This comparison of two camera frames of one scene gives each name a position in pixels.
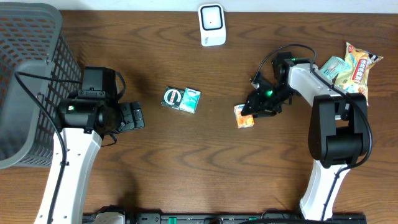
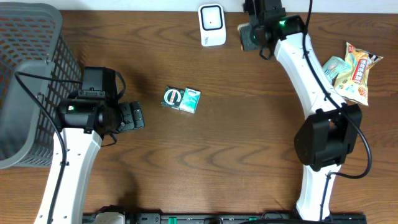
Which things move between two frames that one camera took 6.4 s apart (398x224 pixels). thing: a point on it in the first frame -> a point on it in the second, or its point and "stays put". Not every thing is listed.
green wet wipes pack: [334, 66] stays put
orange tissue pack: [245, 121] -> [245, 38]
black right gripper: [256, 104] -> [254, 42]
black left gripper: [131, 115] stays put
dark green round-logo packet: [172, 97] stays put
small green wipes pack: [190, 100] stays put
